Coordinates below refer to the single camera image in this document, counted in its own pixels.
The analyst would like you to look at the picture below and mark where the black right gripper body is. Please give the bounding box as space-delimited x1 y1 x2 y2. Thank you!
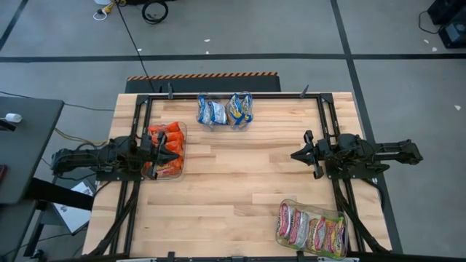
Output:
304 130 331 180

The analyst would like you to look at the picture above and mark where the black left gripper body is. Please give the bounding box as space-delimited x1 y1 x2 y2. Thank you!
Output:
138 132 165 181

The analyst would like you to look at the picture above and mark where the orange Saucy Noods pack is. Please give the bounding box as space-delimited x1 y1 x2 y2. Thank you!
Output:
163 140 184 156
154 130 185 144
148 122 182 135
144 159 183 178

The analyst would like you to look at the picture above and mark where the clear plastic bin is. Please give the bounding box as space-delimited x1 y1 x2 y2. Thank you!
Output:
195 90 255 132
275 198 350 261
141 121 188 182

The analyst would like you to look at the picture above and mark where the black hazard-striped floor mat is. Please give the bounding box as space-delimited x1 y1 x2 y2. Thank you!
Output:
125 71 282 94

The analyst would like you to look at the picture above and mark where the black desk base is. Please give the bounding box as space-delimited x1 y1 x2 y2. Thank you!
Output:
22 177 95 260

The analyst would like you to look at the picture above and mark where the black desk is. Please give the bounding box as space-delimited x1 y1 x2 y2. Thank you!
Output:
0 96 66 205

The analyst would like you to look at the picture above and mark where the yellow white power plug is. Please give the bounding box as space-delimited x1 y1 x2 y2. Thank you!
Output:
92 0 127 22

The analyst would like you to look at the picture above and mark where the black equipment case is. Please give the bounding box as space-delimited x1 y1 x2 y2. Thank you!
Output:
426 0 466 25
438 20 466 50

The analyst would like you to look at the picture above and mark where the black metal rig frame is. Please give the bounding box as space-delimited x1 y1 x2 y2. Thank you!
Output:
86 92 392 262

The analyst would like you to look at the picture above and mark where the yellow floor cable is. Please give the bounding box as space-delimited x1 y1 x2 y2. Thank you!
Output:
54 127 107 146

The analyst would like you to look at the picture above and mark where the long black floor cable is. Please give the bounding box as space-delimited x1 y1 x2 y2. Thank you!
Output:
114 0 157 92

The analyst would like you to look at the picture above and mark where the coiled black cable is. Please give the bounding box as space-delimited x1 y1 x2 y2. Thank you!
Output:
141 0 170 25

